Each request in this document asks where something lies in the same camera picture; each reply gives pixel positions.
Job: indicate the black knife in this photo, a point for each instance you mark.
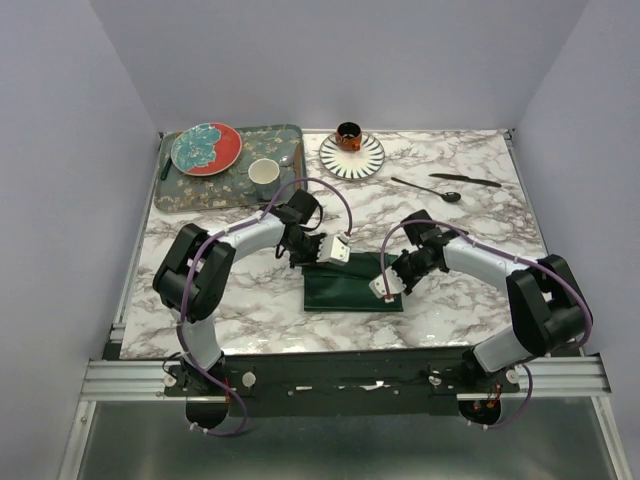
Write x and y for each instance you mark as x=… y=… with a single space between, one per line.
x=466 y=179

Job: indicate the cream mug with teal handle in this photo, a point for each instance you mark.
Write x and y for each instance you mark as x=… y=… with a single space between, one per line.
x=264 y=174

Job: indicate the brown glazed cup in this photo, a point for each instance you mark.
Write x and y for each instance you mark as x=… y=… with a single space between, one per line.
x=348 y=136

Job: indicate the floral teal serving tray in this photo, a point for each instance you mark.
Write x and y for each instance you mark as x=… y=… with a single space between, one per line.
x=181 y=193

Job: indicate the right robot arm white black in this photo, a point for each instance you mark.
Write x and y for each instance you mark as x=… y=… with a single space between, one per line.
x=547 y=308

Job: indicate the aluminium frame rail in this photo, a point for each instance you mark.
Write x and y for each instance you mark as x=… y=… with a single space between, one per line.
x=138 y=381

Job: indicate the black spoon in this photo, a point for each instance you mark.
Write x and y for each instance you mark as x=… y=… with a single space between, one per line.
x=448 y=197

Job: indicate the red and teal plate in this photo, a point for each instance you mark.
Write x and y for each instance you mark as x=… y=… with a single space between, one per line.
x=206 y=149

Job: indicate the white striped saucer plate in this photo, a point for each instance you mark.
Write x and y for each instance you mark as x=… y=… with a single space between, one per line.
x=352 y=165

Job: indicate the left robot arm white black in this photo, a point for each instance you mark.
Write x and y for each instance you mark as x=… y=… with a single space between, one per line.
x=193 y=275

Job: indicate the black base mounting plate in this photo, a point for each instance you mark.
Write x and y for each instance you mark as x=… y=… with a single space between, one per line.
x=436 y=381

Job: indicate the green handled utensil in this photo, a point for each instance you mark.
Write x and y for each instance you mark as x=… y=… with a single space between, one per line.
x=166 y=168

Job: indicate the dark green cloth napkin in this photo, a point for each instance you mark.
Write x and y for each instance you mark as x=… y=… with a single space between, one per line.
x=345 y=288

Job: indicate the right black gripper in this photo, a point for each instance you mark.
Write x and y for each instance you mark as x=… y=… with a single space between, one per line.
x=397 y=268

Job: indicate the silver spoon on tray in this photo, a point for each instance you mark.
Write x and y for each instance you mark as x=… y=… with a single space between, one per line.
x=286 y=161

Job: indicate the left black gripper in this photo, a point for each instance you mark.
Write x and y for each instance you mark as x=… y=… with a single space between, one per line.
x=312 y=259

